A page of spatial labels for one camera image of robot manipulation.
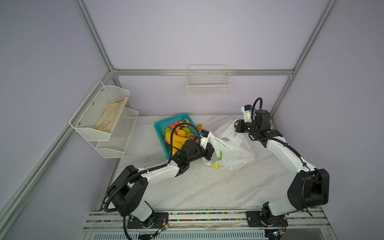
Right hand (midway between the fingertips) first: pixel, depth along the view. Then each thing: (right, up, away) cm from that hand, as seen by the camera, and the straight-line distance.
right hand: (232, 121), depth 83 cm
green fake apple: (-27, -5, +19) cm, 33 cm away
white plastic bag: (-1, -15, -6) cm, 17 cm away
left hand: (-9, -13, -5) cm, 17 cm away
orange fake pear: (-18, -3, +22) cm, 29 cm away
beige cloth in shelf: (-67, 0, -7) cm, 67 cm away
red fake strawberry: (-28, +2, +18) cm, 33 cm away
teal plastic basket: (-47, -2, +21) cm, 51 cm away
